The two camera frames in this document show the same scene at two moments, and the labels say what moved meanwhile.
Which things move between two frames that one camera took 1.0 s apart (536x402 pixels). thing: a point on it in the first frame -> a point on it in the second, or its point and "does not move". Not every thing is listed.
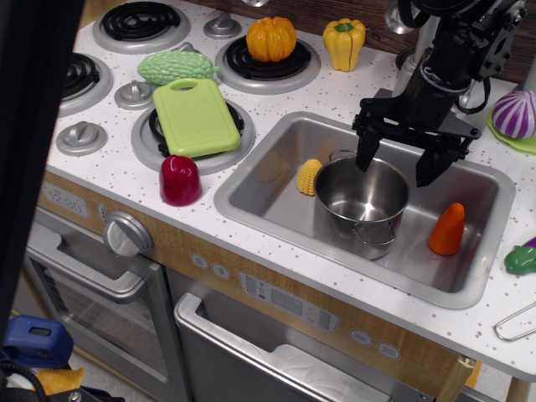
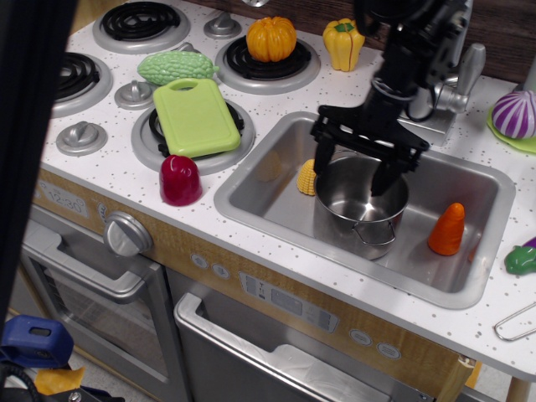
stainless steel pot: [357, 213] does not move
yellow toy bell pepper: [343, 39] does not move
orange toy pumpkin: [270, 40] does not move
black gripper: [422, 112] -> [375, 126]
